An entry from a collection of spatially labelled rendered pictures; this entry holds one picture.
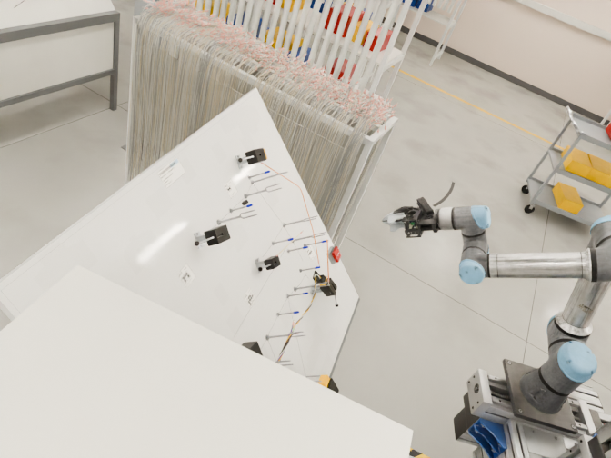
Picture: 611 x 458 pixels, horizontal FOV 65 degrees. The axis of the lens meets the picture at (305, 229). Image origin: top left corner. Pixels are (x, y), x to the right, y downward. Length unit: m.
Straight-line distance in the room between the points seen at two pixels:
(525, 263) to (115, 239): 1.12
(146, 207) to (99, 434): 0.78
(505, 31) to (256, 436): 9.16
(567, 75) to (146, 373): 9.25
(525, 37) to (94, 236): 8.83
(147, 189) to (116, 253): 0.20
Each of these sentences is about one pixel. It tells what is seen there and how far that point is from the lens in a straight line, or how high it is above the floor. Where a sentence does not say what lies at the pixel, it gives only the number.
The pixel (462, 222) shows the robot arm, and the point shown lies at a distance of 1.60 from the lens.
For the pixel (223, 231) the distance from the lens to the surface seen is 1.33.
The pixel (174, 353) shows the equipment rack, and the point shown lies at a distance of 0.65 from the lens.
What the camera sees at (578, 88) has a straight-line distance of 9.63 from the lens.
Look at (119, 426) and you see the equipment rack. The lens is 0.60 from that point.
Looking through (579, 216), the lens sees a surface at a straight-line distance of 5.64.
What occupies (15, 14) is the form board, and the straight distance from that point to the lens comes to 3.96.
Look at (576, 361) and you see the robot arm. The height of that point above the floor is 1.39.
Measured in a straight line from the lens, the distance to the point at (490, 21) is 9.53.
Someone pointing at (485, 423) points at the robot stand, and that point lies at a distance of 1.90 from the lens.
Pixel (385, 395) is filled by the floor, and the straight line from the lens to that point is 3.07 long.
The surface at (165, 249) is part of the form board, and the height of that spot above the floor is 1.48.
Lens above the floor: 2.39
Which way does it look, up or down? 39 degrees down
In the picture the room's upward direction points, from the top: 21 degrees clockwise
